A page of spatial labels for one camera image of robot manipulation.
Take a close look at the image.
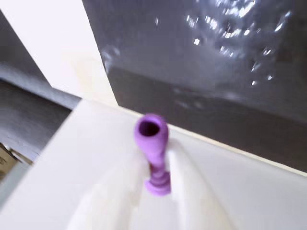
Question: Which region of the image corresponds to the black shiny table mat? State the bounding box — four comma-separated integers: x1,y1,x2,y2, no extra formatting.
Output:
82,0,307,173

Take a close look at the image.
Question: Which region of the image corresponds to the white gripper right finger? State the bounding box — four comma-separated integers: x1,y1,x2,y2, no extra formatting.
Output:
167,149,232,230

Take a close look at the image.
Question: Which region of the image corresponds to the purple rubber pen grip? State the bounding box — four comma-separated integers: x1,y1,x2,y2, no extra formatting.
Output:
133,113,172,197

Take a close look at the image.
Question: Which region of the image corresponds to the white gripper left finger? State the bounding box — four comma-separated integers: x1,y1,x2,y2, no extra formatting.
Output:
66,153,155,230

